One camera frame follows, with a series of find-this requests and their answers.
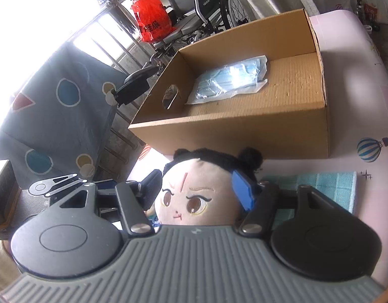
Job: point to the dark glass bottle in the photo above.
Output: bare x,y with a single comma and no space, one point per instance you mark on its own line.
358,9

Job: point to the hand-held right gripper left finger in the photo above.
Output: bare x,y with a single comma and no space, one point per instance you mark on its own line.
151,189

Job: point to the dark grey circle-print blanket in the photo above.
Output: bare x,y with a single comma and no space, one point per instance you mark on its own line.
55,126

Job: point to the metal window railing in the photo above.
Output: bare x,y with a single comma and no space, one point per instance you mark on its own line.
122,134

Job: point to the brown cardboard box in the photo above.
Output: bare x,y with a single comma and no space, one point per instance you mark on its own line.
244,132

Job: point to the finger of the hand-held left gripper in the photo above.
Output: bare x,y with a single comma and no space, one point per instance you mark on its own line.
59,185

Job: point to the pack of blue face masks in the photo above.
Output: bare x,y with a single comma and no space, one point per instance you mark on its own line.
225,79

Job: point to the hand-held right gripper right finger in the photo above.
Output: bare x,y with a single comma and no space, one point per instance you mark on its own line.
244,189

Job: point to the white printed bag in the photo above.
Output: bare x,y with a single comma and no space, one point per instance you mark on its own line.
339,1

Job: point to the light blue checked towel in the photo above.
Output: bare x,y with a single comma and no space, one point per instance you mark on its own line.
333,186

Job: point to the grey folding wheelchair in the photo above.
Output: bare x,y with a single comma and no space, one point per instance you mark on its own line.
209,3

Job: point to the red plastic bag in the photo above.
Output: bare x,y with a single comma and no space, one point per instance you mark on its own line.
152,19

